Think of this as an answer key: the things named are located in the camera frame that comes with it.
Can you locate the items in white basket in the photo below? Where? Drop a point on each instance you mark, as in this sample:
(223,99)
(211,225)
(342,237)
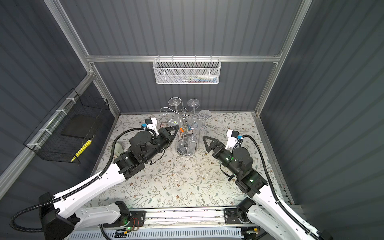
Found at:
(199,79)

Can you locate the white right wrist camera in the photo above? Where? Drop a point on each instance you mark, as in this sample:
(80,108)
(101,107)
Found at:
(234,140)

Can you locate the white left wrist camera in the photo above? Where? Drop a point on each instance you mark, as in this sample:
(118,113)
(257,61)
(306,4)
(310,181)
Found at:
(152,124)

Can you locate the white wire mesh basket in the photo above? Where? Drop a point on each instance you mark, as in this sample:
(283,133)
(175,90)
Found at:
(166,73)

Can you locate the clear flute front centre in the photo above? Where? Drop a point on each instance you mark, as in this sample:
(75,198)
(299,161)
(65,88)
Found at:
(194,125)

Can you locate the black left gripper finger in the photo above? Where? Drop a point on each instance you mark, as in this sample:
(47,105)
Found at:
(170,130)
(171,137)

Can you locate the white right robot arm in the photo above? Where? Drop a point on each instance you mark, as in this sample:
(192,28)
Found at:
(264,186)

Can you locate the silver wine glass rack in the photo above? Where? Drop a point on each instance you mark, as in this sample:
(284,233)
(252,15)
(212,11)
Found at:
(185,143)

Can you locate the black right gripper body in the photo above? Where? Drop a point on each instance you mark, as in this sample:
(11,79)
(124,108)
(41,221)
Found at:
(221,153)

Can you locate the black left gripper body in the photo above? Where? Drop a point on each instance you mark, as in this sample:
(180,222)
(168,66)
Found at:
(162,141)

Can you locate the yellow black striped item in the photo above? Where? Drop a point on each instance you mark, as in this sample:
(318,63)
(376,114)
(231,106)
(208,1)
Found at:
(81,150)

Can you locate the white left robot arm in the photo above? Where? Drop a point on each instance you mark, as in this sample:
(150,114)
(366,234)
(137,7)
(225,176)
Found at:
(117,170)

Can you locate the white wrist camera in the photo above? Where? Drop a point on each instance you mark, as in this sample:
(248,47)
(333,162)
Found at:
(152,124)
(234,140)

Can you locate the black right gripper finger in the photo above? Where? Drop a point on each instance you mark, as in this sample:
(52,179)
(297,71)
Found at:
(209,145)
(217,141)

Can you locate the black wire mesh basket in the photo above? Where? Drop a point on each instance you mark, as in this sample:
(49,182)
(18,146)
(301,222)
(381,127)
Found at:
(78,120)

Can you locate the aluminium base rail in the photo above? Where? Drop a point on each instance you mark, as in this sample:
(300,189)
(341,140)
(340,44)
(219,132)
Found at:
(180,217)

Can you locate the clear flute back left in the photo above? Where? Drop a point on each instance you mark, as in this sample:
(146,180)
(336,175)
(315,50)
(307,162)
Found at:
(175,102)

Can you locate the clear flute back right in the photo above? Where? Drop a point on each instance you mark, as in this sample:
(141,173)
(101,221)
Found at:
(194,104)

